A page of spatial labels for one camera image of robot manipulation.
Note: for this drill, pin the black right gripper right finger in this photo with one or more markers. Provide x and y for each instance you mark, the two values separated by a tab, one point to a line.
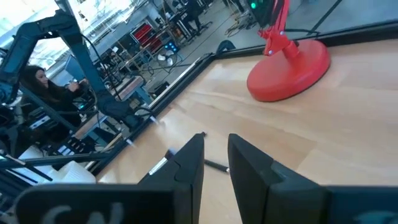
264	186

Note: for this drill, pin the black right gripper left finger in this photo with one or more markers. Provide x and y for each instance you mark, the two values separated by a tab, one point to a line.
186	174

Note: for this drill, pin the black pen with silver end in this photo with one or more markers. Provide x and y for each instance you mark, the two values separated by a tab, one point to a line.
217	166

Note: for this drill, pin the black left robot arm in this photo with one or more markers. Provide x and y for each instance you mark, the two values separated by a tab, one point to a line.
68	31

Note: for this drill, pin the wooden workbench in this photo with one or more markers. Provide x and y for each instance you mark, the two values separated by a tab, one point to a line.
132	87

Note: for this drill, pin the red desk lamp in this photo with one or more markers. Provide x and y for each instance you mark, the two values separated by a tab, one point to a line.
289	74

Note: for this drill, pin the round floor fan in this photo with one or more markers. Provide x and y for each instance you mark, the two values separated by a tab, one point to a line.
167	59

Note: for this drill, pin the black table clamp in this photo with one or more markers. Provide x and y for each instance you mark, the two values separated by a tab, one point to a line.
225	46

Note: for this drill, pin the red tool cabinet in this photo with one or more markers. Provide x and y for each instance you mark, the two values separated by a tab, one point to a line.
144	34

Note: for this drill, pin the person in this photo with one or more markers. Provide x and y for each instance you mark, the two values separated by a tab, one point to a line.
192	12
59	99

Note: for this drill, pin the dark machine with green light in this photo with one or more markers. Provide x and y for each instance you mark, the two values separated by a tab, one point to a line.
264	14

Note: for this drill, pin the black aluminium table frame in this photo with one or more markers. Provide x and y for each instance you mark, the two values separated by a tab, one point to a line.
367	32

